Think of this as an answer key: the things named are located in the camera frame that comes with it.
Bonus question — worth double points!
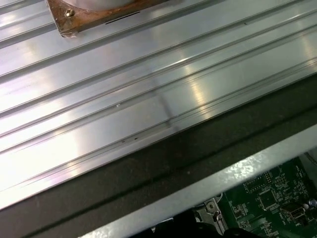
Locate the brown square base plate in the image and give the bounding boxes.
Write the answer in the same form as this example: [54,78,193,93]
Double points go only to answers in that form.
[46,0,206,38]

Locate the open dark grey PC case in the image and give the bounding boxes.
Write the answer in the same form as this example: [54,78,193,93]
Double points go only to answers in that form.
[0,80,317,238]

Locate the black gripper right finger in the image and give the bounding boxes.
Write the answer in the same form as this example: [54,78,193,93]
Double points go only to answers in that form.
[223,226,251,238]

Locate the CPU socket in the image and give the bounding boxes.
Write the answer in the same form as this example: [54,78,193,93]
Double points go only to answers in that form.
[194,197,227,235]

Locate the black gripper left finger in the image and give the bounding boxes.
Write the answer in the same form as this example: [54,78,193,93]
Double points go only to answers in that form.
[148,218,199,238]

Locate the black USB header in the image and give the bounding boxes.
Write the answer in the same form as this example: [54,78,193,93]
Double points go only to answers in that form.
[281,204,308,222]

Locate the green motherboard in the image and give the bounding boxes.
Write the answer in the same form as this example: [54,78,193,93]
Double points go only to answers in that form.
[221,156,317,238]

